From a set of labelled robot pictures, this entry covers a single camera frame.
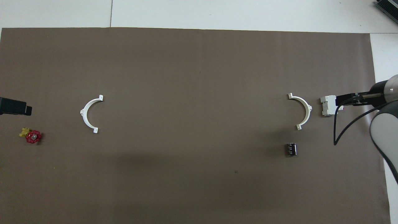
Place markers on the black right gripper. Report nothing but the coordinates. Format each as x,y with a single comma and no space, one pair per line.
378,88

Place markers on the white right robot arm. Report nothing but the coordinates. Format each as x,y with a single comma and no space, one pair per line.
381,130

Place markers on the white circuit breaker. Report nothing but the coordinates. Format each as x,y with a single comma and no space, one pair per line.
328,105

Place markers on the black cylindrical capacitor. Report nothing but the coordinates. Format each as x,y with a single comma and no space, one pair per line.
291,149

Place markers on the grey finned metal device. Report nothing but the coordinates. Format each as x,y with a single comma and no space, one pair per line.
388,6

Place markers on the brown table mat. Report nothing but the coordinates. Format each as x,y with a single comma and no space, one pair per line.
199,93

